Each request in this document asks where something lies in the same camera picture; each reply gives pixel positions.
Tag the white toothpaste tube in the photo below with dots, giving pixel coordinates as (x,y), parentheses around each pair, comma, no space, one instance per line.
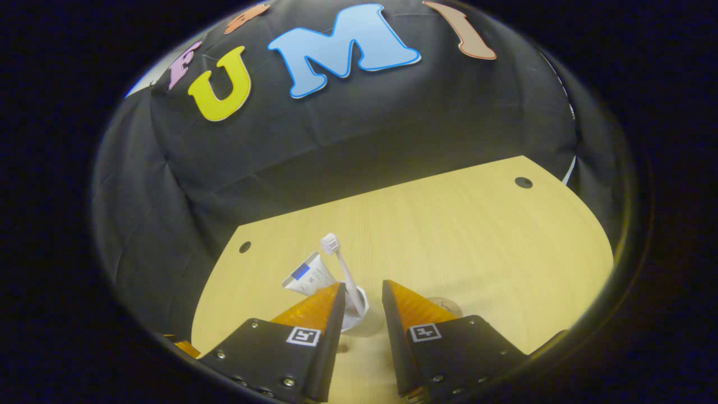
(311,276)

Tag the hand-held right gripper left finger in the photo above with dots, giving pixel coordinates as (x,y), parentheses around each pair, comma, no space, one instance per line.
(269,353)

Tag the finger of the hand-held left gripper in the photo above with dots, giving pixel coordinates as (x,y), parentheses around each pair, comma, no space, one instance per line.
(188,348)

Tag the white cup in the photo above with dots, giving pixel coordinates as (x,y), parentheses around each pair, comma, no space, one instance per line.
(367,322)

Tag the white toothbrush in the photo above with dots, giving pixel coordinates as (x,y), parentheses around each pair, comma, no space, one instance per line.
(331,243)

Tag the black backdrop cloth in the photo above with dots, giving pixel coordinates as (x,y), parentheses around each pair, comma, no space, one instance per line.
(364,123)

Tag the wooden desktop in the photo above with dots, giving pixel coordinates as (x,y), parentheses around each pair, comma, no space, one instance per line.
(477,241)

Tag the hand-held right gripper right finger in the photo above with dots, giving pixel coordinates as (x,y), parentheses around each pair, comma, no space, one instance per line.
(460,353)

